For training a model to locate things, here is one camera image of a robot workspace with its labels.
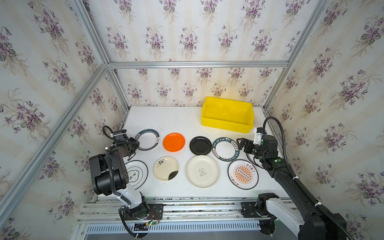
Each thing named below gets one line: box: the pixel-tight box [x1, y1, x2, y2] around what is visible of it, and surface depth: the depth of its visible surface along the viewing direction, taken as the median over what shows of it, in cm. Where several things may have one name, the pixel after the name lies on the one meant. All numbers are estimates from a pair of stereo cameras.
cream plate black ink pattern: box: [153, 156, 180, 182], surface depth 90 cm
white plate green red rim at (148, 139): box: [134, 129, 161, 151], surface depth 103 cm
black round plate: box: [189, 136, 212, 156], surface depth 98 cm
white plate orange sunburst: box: [227, 159, 259, 190], surface depth 87 cm
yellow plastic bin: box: [201, 97, 254, 134], surface depth 116 cm
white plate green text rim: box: [212, 137, 240, 162], surface depth 97 cm
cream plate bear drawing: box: [185, 155, 220, 188], surface depth 88 cm
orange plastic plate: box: [163, 132, 186, 153], surface depth 99 cm
